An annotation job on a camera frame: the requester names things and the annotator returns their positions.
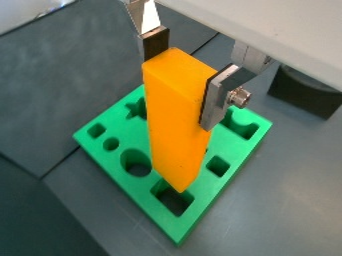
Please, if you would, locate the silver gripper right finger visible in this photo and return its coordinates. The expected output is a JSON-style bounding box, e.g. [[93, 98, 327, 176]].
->
[[199, 41, 273, 131]]

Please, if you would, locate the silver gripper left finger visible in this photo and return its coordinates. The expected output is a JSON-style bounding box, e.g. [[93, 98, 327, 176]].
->
[[118, 0, 169, 61]]

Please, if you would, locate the orange rectangular block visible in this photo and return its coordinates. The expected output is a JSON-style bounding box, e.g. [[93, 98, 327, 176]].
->
[[141, 48, 215, 193]]

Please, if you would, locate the green foam shape board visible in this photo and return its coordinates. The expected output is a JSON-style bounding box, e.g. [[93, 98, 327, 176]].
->
[[73, 87, 271, 245]]

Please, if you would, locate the black curved arch block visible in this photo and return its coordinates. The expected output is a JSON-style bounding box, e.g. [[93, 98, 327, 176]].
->
[[267, 65, 342, 119]]

